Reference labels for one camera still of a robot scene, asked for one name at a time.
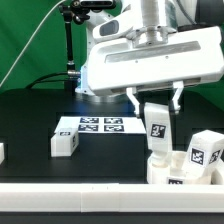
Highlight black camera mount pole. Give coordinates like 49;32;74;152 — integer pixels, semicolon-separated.
59;3;80;94

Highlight white paper marker sheet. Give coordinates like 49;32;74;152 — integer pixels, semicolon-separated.
55;116;146;134

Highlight black camera on mount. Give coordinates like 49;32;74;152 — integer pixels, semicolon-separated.
71;0;116;10

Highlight white cable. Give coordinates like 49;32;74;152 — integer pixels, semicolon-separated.
0;0;68;88

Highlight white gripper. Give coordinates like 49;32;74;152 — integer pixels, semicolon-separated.
87;27;224;118

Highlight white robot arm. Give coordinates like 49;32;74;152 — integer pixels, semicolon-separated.
87;0;224;113

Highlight black cable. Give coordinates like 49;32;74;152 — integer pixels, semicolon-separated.
25;72;81;90

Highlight white round stool seat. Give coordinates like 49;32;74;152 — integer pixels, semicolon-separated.
147;151;224;185

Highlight white front rail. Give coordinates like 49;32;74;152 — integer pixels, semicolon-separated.
0;183;224;213

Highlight white left block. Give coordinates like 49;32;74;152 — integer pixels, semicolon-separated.
0;143;5;165

